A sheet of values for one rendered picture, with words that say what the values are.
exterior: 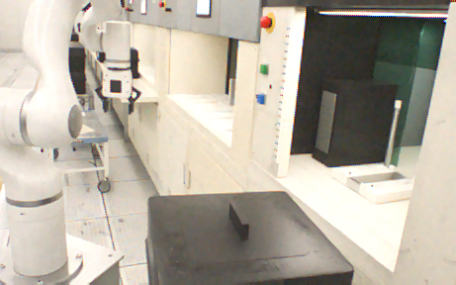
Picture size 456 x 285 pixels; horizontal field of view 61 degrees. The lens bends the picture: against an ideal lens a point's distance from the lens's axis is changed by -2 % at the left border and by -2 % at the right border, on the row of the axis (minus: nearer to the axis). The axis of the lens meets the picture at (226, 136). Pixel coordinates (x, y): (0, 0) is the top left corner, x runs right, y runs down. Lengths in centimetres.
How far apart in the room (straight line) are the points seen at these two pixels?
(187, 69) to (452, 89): 215
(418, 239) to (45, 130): 73
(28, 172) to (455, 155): 80
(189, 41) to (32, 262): 196
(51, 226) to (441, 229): 77
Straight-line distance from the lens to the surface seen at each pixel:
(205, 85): 274
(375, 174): 137
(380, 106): 151
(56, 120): 84
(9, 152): 93
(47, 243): 97
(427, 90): 189
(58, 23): 95
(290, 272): 59
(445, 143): 72
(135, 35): 411
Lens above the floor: 134
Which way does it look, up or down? 16 degrees down
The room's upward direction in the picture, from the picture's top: 4 degrees clockwise
